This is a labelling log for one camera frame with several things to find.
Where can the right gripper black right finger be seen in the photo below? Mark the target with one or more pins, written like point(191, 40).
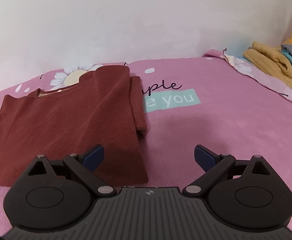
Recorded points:
point(226, 175)

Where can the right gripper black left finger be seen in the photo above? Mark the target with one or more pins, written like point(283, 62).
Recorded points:
point(70, 176)

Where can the dark red knit sweater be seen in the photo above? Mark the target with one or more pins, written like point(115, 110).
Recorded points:
point(105, 107)

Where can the pink printed bed sheet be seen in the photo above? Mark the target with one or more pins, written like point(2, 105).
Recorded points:
point(220, 102)

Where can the mustard yellow folded garment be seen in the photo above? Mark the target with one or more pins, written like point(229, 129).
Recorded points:
point(271, 61)

